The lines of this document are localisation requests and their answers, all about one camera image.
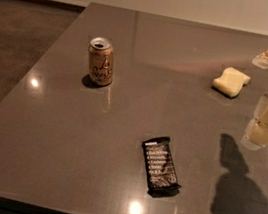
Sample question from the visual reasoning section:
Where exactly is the orange soda can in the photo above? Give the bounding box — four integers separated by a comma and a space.
88, 37, 114, 87

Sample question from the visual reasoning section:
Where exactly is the black snack bar wrapper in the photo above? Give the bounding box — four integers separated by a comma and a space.
141, 136, 180, 198

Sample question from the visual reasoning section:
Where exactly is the yellow sponge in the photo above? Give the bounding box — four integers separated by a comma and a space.
211, 67, 251, 98

